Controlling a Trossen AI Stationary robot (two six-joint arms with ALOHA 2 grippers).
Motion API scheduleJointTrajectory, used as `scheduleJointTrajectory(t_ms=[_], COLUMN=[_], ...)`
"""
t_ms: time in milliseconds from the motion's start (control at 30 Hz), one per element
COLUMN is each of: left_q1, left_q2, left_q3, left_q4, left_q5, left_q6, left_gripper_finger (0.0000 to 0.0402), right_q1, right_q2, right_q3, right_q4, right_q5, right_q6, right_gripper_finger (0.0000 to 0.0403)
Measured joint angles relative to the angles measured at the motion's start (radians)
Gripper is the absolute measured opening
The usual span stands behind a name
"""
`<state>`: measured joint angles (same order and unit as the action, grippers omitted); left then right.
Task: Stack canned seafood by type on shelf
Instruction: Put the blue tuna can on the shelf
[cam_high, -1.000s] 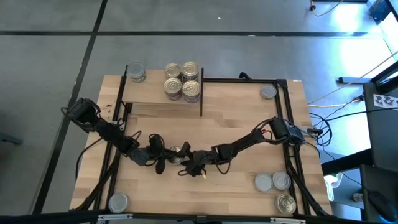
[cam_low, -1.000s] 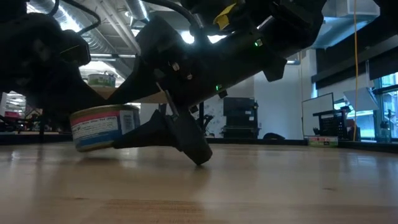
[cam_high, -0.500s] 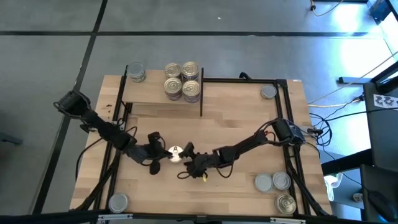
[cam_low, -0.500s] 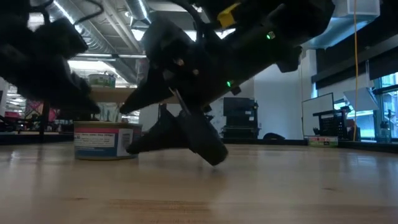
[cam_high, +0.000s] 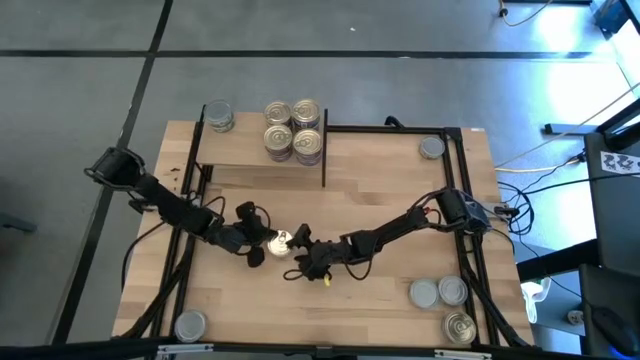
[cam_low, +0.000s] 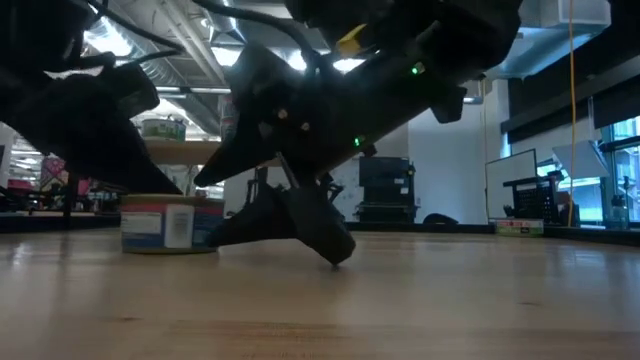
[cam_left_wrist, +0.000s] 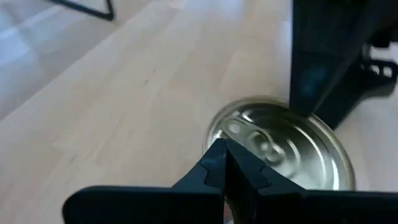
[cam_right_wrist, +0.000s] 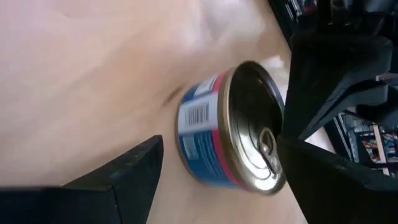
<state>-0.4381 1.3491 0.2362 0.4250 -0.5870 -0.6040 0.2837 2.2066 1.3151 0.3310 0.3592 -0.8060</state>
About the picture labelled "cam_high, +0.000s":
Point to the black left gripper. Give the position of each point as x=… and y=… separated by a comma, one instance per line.
x=242, y=235

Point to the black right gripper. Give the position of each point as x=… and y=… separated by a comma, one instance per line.
x=322, y=252

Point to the green label tuna can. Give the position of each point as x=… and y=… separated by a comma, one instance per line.
x=190, y=325
x=453, y=290
x=219, y=112
x=424, y=293
x=433, y=147

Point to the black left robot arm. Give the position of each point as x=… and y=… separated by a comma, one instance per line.
x=170, y=210

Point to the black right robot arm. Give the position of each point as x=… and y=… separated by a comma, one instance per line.
x=390, y=230

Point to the wooden shelf board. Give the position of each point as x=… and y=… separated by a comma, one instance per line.
x=235, y=145

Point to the yellow tag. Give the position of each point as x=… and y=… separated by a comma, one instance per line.
x=327, y=281

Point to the white plastic object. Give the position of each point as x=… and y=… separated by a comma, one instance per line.
x=536, y=295

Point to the black desk leg bar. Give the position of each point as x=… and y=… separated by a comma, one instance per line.
x=555, y=260

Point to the grey caster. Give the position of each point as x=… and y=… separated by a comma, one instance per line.
x=575, y=317

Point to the black flat stand base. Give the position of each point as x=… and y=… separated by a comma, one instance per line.
x=565, y=129

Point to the black low desk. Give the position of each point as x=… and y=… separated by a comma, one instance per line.
x=600, y=285

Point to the black plug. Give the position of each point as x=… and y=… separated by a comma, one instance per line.
x=502, y=11

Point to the black computer mouse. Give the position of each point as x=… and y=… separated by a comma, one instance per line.
x=612, y=327

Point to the white paper with black marks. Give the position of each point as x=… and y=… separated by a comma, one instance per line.
x=620, y=164

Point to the blue box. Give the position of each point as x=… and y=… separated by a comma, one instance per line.
x=607, y=12

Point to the silver metal bracket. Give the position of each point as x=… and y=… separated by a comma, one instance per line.
x=462, y=355
x=185, y=350

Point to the black metal table frame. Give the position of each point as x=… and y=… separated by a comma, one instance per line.
x=390, y=129

